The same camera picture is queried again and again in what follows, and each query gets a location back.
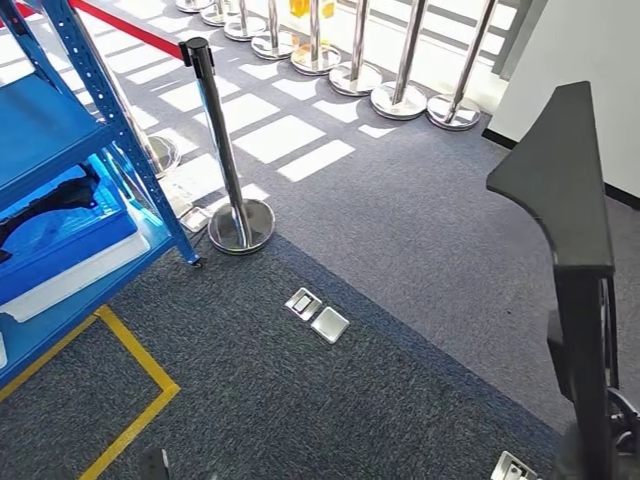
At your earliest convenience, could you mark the yellow object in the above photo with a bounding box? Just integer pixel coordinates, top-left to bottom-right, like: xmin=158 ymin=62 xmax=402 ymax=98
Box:
xmin=288 ymin=0 xmax=336 ymax=20

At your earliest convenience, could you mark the black plastic bracket part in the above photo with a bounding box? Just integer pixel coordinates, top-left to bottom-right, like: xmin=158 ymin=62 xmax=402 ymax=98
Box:
xmin=485 ymin=80 xmax=621 ymax=480

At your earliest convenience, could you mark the yellow floor tape square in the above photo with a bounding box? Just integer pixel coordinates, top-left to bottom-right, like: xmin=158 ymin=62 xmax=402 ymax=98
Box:
xmin=0 ymin=304 xmax=181 ymax=480

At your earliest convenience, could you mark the red barrier belt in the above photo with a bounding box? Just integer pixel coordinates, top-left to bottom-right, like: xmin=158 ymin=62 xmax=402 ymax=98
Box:
xmin=0 ymin=0 xmax=184 ymax=61

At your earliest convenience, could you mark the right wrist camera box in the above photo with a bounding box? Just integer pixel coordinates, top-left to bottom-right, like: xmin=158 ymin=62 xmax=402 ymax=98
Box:
xmin=491 ymin=451 xmax=539 ymax=480

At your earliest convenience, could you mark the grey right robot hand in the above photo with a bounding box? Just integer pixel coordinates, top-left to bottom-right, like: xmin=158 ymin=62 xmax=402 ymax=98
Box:
xmin=552 ymin=389 xmax=640 ymax=480

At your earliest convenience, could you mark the black curved car part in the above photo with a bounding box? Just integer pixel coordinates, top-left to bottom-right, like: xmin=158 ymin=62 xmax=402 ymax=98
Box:
xmin=0 ymin=164 xmax=102 ymax=265

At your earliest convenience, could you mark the open steel floor socket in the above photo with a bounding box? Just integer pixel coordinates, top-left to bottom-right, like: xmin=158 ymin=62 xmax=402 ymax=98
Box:
xmin=285 ymin=286 xmax=324 ymax=323

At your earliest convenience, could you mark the blue metal shelf rack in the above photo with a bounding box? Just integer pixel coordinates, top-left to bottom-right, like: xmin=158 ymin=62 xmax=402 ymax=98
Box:
xmin=0 ymin=0 xmax=202 ymax=393

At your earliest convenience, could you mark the closed steel floor socket cover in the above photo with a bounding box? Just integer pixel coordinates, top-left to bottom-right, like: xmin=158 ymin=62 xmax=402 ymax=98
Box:
xmin=310 ymin=306 xmax=350 ymax=346

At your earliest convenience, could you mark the large blue plastic bin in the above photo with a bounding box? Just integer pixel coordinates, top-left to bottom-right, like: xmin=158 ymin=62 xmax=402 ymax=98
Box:
xmin=0 ymin=155 xmax=140 ymax=307

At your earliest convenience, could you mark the black-topped chrome belt stanchion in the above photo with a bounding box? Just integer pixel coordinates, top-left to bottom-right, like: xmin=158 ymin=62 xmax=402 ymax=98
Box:
xmin=178 ymin=36 xmax=276 ymax=257

